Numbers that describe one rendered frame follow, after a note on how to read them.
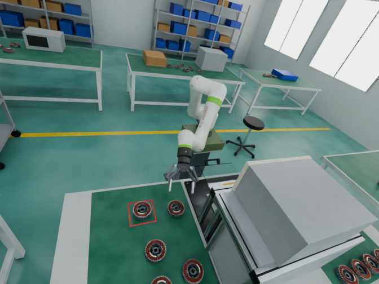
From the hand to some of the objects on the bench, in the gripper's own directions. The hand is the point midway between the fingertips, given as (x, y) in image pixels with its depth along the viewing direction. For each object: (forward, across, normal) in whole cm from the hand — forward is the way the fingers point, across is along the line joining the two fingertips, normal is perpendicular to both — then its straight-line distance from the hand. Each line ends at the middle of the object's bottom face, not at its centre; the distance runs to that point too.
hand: (181, 190), depth 113 cm
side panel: (+42, -24, -2) cm, 48 cm away
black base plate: (+1, -44, -24) cm, 50 cm away
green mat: (+36, +12, -6) cm, 38 cm away
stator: (+41, -10, -2) cm, 42 cm away
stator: (+10, 0, -19) cm, 22 cm away
